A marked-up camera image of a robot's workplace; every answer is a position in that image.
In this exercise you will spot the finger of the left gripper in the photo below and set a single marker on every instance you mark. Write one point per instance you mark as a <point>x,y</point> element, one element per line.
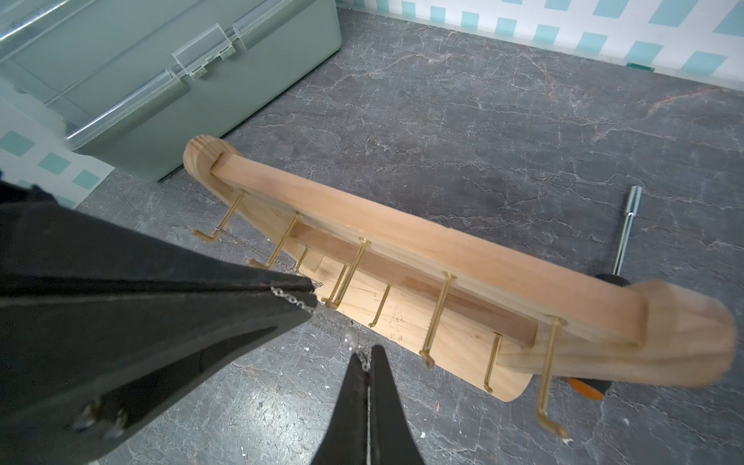
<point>48,249</point>
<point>81,375</point>

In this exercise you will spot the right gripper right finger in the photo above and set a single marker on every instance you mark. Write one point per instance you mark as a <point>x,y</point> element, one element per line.
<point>390,438</point>

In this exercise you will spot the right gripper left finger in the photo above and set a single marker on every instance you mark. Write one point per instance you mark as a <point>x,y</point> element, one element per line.
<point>345,441</point>

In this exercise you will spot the wooden jewelry display stand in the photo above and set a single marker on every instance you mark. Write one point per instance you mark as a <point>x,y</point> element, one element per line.
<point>494,317</point>

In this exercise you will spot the orange black screwdriver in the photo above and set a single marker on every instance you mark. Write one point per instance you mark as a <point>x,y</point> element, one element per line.
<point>616,261</point>

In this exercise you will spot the translucent green storage box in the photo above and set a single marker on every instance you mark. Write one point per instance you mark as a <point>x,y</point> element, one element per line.
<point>131,82</point>

